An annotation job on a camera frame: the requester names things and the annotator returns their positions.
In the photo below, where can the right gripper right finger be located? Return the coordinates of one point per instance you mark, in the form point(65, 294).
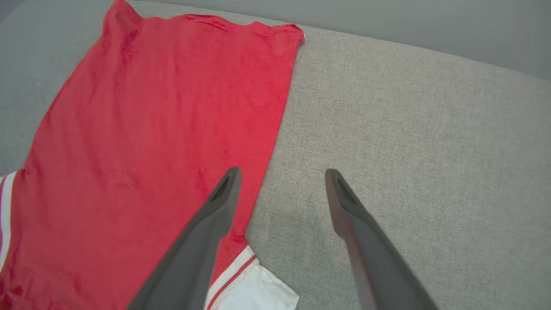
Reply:
point(379, 275)

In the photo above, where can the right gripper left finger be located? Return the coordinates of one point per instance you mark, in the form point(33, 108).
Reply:
point(189, 267)

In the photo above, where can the red and white shirt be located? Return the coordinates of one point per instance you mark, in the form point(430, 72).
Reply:
point(150, 129)

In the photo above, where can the grey fabric sofa seat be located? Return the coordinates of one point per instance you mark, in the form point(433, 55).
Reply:
point(409, 150)

